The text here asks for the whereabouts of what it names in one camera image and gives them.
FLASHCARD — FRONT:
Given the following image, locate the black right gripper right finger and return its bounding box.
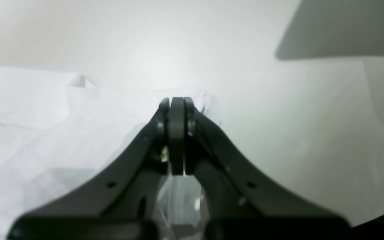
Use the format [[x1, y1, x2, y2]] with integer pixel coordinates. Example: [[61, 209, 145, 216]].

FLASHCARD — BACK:
[[178, 97, 352, 240]]

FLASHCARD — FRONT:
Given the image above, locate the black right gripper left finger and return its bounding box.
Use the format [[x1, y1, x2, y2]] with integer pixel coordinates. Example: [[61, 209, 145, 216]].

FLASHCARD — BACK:
[[7, 98, 179, 240]]

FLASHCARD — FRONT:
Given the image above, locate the white t-shirt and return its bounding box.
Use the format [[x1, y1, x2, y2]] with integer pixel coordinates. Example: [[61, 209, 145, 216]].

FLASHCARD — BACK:
[[0, 67, 222, 240]]

